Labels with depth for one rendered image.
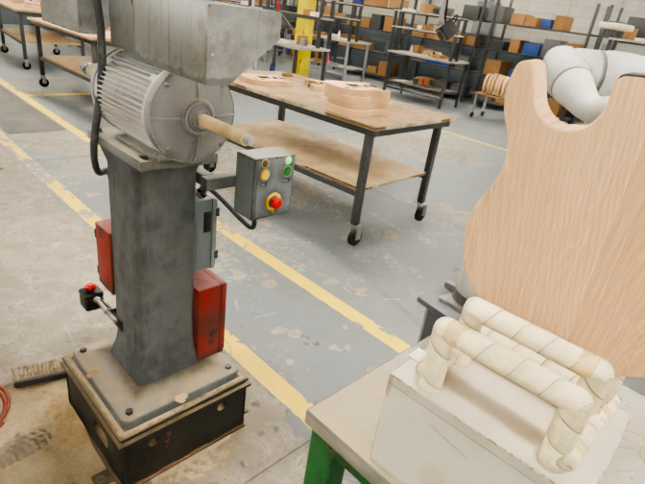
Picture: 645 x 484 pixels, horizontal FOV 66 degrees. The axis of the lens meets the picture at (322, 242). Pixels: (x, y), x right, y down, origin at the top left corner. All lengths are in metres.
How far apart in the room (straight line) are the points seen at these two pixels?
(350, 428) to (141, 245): 0.95
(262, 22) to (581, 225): 0.69
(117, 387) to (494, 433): 1.43
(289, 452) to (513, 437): 1.45
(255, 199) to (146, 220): 0.33
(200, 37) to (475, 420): 0.80
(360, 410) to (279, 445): 1.20
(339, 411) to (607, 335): 0.43
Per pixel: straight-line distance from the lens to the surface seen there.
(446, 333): 0.65
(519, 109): 0.75
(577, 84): 1.40
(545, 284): 0.80
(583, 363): 0.69
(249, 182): 1.53
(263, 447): 2.07
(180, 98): 1.32
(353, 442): 0.86
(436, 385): 0.71
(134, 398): 1.84
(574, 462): 0.67
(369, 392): 0.95
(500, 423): 0.71
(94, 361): 2.02
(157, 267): 1.65
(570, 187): 0.74
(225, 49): 1.02
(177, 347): 1.87
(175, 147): 1.35
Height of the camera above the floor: 1.55
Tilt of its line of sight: 25 degrees down
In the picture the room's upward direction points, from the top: 8 degrees clockwise
